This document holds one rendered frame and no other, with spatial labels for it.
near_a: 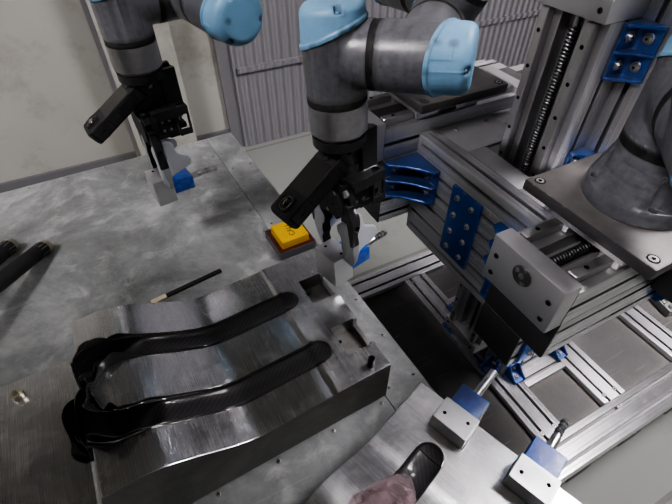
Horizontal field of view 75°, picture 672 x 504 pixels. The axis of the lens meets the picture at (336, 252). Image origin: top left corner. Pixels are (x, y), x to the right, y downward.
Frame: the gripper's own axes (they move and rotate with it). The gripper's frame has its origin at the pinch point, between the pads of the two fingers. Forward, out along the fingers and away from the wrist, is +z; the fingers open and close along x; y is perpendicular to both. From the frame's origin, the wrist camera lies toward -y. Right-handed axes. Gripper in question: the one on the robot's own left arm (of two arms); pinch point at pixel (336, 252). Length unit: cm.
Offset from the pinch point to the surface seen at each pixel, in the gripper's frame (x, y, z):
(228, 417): -10.2, -26.2, 5.6
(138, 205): 53, -17, 11
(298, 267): 6.0, -3.9, 5.2
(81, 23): 199, 12, 4
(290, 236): 18.6, 2.3, 9.9
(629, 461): -49, 71, 100
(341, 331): -7.5, -5.6, 8.2
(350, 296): 1.7, 3.6, 14.8
